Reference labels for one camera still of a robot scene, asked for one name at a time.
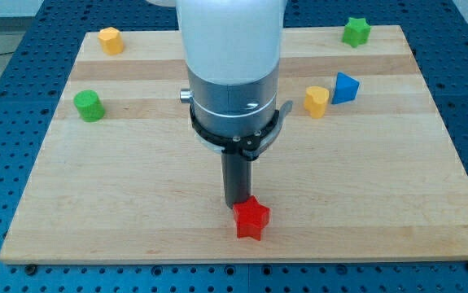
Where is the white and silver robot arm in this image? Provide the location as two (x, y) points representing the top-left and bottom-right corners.
(150, 0), (287, 155)

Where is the red star block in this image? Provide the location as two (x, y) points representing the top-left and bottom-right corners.
(233, 195), (271, 241)

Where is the green star block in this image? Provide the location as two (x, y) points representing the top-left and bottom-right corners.
(342, 17), (371, 48)

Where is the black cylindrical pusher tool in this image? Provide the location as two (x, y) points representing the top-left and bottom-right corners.
(221, 154), (251, 209)

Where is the yellow heart block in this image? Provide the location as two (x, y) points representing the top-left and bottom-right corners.
(304, 86), (330, 119)

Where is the blue triangle block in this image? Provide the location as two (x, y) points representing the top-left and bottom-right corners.
(331, 72), (360, 104)

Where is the wooden board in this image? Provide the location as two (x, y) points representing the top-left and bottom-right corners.
(0, 25), (468, 265)

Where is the green cylinder block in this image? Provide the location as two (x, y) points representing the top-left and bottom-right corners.
(73, 90), (105, 122)

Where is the yellow pentagon block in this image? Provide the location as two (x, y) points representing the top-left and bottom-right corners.
(98, 27), (125, 55)

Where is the black clamp ring with lever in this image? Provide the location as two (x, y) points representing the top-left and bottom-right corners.
(189, 100), (294, 162)

